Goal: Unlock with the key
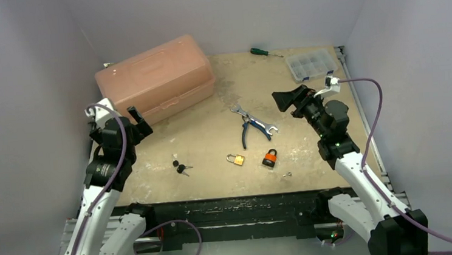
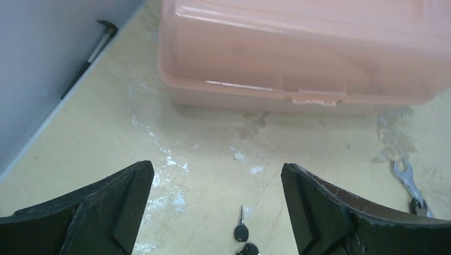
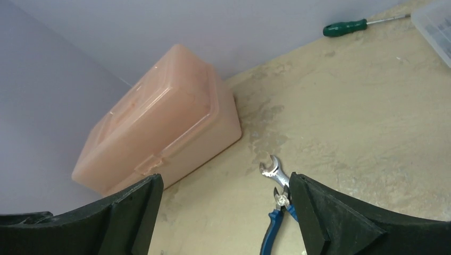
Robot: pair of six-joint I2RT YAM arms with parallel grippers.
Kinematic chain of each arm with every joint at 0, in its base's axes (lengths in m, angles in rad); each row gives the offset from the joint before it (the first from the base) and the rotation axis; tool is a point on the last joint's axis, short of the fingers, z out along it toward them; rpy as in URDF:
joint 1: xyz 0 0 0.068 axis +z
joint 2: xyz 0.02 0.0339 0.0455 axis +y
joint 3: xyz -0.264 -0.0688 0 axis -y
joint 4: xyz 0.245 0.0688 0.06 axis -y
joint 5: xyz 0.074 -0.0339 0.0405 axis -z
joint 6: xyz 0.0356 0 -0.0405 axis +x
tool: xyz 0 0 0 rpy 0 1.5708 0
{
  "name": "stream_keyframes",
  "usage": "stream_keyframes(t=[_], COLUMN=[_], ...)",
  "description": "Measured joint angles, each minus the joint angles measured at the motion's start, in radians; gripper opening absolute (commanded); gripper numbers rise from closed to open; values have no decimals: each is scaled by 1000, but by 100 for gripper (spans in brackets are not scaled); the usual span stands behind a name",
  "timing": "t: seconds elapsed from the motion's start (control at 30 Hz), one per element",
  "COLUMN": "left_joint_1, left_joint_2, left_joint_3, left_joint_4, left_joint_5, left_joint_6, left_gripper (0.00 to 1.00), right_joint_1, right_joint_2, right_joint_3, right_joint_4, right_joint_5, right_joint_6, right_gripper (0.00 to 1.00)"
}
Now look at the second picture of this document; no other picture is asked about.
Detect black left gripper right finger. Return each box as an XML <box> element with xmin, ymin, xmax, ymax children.
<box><xmin>281</xmin><ymin>163</ymin><xmax>450</xmax><ymax>254</ymax></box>

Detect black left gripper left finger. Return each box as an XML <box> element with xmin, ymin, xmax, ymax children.
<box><xmin>1</xmin><ymin>160</ymin><xmax>154</xmax><ymax>254</ymax></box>

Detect black headed key bunch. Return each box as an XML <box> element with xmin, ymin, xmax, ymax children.
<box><xmin>233</xmin><ymin>205</ymin><xmax>260</xmax><ymax>255</ymax></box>

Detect silver open-end wrench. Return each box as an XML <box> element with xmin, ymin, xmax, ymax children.
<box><xmin>390</xmin><ymin>159</ymin><xmax>434</xmax><ymax>218</ymax></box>

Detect pink translucent plastic toolbox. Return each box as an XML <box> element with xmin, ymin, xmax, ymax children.
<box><xmin>158</xmin><ymin>1</ymin><xmax>450</xmax><ymax>106</ymax></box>

